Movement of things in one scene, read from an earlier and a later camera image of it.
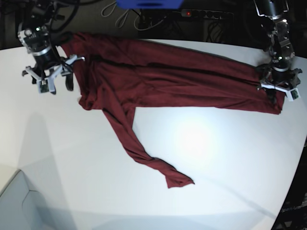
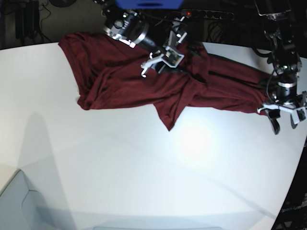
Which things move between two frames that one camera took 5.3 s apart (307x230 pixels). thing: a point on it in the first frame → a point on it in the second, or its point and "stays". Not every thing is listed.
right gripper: [277, 75] → [285, 92]
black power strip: [207, 14] stays
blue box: [149, 4] stays
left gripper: [47, 58] → [157, 40]
